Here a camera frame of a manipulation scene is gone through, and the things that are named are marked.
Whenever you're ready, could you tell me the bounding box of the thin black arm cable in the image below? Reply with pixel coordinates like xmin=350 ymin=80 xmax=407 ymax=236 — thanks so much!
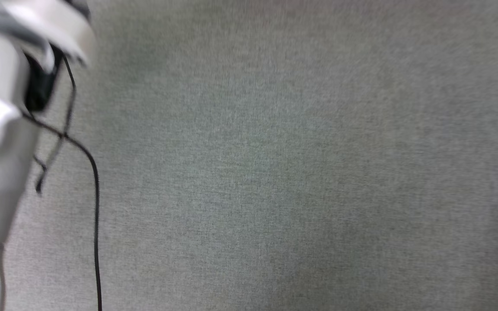
xmin=35 ymin=56 xmax=77 ymax=195
xmin=0 ymin=76 xmax=102 ymax=311

